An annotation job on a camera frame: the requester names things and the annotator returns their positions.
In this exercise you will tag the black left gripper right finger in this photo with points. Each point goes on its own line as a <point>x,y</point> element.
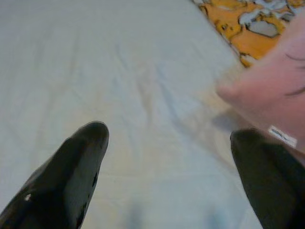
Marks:
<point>274,181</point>

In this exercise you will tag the pink pillow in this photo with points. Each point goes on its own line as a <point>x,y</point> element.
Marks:
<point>269,90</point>

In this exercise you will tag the bed with white sheet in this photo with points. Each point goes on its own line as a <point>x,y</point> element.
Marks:
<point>119,71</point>

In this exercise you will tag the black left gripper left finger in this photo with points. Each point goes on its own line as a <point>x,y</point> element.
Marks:
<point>52,181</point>

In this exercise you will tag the yellow cartoon print blanket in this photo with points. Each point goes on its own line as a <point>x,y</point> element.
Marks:
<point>250,40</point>

